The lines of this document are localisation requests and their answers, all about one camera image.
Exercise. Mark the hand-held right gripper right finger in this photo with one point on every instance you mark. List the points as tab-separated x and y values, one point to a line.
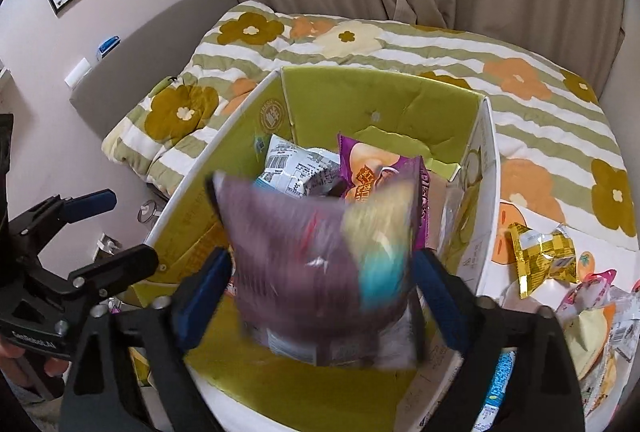
445	302

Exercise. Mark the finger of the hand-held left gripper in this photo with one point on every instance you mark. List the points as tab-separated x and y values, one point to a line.
90	206
120	264

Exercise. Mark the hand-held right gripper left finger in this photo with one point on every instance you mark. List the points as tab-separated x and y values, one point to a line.
205	292

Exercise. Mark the green-lined cardboard box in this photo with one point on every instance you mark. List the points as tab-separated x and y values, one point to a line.
320	102

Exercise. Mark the person's left hand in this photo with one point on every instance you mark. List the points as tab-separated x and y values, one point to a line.
52	367

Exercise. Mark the blue striped snack packet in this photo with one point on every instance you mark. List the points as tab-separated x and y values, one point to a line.
500	382

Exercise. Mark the pink snack packet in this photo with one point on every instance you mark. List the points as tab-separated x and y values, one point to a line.
590	292

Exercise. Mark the pale yellow snack packet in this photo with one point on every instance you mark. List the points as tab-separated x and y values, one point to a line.
590	342

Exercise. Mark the white barcode snack packet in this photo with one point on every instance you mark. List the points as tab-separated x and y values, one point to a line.
290	167

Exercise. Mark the purple snack bag orange print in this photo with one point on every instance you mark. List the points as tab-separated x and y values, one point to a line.
370	162

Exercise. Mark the grey headboard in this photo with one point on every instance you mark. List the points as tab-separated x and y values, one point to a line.
150	42

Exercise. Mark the clear barcode snack packet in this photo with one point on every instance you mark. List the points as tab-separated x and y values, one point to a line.
625	327

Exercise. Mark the floral striped blanket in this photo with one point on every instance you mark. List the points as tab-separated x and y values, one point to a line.
400	47

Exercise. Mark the white wall box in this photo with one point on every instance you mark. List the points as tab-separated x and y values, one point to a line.
77	72

